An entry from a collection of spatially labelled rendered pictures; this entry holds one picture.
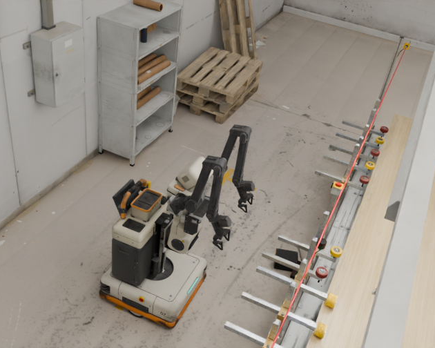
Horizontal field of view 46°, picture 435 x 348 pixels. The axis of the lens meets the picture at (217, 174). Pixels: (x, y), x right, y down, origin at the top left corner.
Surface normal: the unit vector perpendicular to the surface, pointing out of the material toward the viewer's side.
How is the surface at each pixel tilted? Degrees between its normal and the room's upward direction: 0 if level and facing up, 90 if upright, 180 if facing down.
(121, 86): 90
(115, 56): 90
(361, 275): 0
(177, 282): 0
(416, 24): 90
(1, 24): 90
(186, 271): 0
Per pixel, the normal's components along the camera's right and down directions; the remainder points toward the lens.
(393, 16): -0.42, 0.49
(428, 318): 0.12, -0.80
